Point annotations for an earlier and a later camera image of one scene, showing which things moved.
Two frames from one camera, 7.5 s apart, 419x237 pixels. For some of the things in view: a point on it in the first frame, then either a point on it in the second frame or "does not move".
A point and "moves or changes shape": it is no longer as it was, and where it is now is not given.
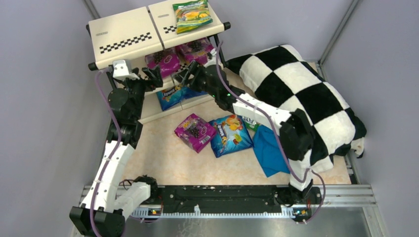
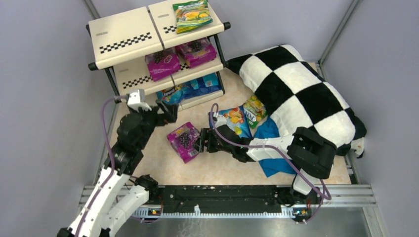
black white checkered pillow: (280, 75) does not move
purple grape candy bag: (196, 50) does not move
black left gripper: (144, 82) to (158, 112)
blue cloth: (268, 151) does not move
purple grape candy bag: (168, 60) does not move
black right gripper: (192, 78) to (208, 141)
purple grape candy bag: (195, 132) moves or changes shape
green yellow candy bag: (191, 15) does not move
